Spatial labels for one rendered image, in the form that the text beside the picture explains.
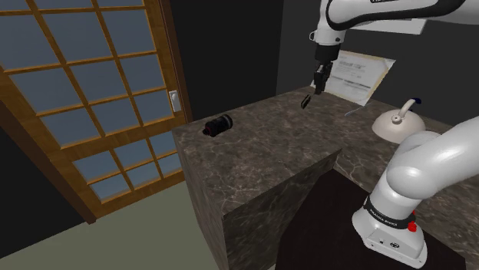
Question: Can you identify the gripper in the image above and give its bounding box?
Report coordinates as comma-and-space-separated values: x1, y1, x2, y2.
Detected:
312, 43, 340, 96

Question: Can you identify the cream framed printed document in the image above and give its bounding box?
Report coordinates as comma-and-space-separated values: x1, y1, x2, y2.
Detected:
309, 50, 397, 107

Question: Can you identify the pale grey thin utensil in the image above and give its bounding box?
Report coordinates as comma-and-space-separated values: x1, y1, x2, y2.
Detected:
343, 105, 366, 117

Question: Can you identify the white sheet of paper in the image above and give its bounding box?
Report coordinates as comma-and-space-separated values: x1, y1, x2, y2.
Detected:
349, 18, 428, 36

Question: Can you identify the wooden door with glass panes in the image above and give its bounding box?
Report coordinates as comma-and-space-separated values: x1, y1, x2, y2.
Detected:
0, 0, 194, 226

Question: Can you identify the cream dome with curved handle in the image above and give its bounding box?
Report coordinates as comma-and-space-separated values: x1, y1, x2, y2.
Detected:
371, 97, 427, 145

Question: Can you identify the black camera lens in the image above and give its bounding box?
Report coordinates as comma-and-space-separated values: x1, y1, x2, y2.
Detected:
202, 114, 234, 138

